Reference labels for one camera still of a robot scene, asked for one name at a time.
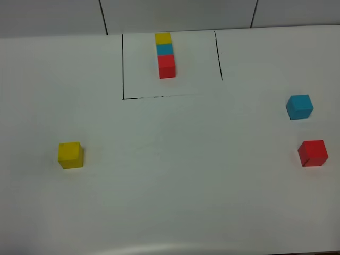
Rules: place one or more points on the red template block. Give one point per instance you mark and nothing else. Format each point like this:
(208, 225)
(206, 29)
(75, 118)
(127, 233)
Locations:
(166, 66)

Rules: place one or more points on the blue template block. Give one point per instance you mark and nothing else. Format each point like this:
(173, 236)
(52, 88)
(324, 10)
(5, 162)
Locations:
(164, 49)

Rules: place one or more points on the yellow template block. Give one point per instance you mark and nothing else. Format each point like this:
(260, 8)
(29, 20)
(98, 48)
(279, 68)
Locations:
(163, 38)

